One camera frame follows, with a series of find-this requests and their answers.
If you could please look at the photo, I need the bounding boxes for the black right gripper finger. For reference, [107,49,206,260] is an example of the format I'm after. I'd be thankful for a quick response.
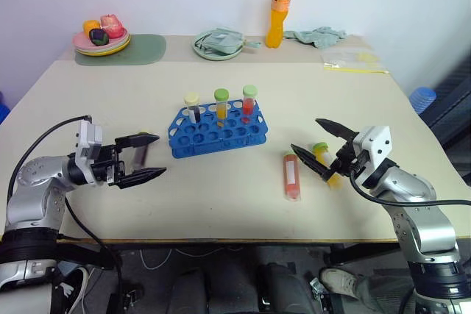
[290,143,335,183]
[315,118,358,143]

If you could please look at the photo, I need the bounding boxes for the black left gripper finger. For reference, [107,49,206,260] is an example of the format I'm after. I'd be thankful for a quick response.
[117,167,168,190]
[114,132,161,151]

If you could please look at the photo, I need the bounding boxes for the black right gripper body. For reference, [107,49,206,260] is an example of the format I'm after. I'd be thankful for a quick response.
[329,138,365,179]

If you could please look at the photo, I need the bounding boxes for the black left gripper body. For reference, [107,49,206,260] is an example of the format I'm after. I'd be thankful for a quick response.
[91,143,127,185]

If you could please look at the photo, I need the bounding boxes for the green cap dark liquid tube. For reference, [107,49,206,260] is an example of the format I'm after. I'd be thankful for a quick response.
[131,130,151,168]

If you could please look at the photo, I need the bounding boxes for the green cap yellow liquid tube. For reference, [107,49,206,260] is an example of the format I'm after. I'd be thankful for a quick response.
[213,88,230,129]
[312,141,344,190]

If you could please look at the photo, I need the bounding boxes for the cream cap dark liquid tube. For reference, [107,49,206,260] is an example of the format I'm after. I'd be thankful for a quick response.
[183,91,202,124]

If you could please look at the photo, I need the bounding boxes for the blue test tube rack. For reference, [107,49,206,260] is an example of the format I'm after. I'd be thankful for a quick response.
[167,98,269,160]

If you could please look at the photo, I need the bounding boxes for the green cap red liquid tube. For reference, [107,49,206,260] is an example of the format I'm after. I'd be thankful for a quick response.
[241,84,258,117]

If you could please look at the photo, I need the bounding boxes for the clear zip bag yellow strip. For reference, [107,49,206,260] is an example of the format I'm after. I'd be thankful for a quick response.
[320,49,389,74]

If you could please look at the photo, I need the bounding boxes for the green placemat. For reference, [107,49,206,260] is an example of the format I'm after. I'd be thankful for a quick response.
[74,33,168,68]

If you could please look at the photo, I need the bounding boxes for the blue stacked cups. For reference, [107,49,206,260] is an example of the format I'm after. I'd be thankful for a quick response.
[408,86,438,116]

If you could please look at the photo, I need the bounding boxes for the yellow plate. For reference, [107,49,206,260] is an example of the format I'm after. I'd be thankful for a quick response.
[76,39,132,58]

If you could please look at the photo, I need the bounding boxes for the crumpled green cloth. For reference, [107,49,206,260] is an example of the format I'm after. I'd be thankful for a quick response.
[283,26,348,51]

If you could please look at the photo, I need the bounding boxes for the green stacked plate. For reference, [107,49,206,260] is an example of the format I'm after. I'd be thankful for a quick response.
[74,35,131,54]

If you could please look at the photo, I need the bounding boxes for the dark purple green toy fruit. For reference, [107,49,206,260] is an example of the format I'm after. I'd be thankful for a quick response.
[88,27,111,46]

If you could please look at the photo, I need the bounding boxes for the pink plate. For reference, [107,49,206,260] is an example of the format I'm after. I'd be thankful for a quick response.
[71,27,130,51]

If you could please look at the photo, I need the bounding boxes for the black chair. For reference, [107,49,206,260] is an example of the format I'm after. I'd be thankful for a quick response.
[418,52,471,182]

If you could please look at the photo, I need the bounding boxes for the light green plate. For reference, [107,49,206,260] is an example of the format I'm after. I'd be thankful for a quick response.
[191,30,245,62]

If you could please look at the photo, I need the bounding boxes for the pink toy peach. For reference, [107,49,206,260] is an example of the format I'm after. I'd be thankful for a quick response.
[99,13,124,40]

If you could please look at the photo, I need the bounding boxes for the blue plastic object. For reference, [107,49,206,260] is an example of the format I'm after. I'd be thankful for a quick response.
[0,90,12,124]

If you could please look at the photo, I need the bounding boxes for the orange toy fruit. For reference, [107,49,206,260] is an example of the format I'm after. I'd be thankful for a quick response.
[82,19,102,38]

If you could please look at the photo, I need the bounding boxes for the orange drink bottle blue cap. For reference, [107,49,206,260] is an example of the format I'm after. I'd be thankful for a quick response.
[265,0,294,50]

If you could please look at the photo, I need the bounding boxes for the dark rounded shape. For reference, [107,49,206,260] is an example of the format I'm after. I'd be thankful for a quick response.
[168,267,259,314]
[257,262,318,314]

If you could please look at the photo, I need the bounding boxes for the grey trouser leg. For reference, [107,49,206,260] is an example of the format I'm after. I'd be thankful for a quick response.
[352,272,419,314]

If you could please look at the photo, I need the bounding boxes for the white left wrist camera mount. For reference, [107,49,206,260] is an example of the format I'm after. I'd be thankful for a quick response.
[74,119,105,185]

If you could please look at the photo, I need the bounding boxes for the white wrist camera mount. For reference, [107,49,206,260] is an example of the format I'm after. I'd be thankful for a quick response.
[74,119,105,185]
[352,125,392,188]

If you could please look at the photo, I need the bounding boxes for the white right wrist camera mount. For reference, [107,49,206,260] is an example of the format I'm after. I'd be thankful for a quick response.
[352,125,392,188]

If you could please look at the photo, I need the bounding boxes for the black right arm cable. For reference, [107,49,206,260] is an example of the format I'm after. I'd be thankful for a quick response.
[348,166,471,207]

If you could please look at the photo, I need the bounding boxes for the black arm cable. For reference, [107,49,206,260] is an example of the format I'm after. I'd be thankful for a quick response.
[348,166,471,207]
[7,115,93,201]

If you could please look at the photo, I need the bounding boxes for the long black hanging cable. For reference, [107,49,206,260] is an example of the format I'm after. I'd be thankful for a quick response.
[63,196,124,314]

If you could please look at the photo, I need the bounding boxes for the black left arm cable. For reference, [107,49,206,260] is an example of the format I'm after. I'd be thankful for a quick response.
[7,115,93,201]

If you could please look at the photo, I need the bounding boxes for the black table frame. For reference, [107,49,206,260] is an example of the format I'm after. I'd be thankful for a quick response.
[56,234,406,271]

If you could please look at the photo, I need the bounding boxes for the silver metal bracket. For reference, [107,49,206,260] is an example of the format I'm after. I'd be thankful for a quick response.
[310,276,333,308]

